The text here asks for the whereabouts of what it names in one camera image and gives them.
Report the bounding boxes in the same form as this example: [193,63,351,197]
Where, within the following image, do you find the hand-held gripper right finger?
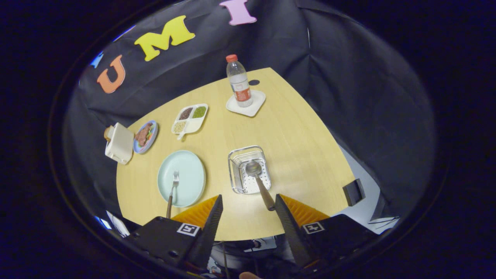
[274,194,379,272]

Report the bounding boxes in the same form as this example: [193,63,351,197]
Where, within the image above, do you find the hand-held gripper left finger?
[126,195,224,272]

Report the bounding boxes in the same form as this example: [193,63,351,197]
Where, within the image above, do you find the wooden handled metal fork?
[166,171,180,219]

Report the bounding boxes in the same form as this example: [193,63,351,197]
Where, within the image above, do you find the wooden handled metal spoon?
[245,160,276,212]

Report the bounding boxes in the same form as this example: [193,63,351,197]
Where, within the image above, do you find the pale green round plate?
[157,150,206,208]

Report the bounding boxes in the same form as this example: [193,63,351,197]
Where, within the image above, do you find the black clamp block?
[343,179,366,207]

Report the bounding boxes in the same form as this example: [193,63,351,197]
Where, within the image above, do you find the small blue plate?
[133,120,158,155]

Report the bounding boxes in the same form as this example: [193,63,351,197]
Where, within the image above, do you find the white divided bean dish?
[171,103,209,140]

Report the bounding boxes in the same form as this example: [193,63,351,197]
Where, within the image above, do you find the brown meat piece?
[135,123,153,147]

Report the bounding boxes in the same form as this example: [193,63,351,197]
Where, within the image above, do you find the cream toaster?
[105,122,135,165]

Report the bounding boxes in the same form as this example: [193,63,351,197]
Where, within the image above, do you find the white square coaster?
[226,90,267,117]

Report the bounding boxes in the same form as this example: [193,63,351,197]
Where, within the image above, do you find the black backdrop cloth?
[64,0,436,233]

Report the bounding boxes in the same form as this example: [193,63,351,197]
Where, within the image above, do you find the clear water bottle red cap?
[226,54,254,108]

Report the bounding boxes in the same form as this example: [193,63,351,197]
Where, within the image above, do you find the wire drainer basket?
[228,145,272,195]

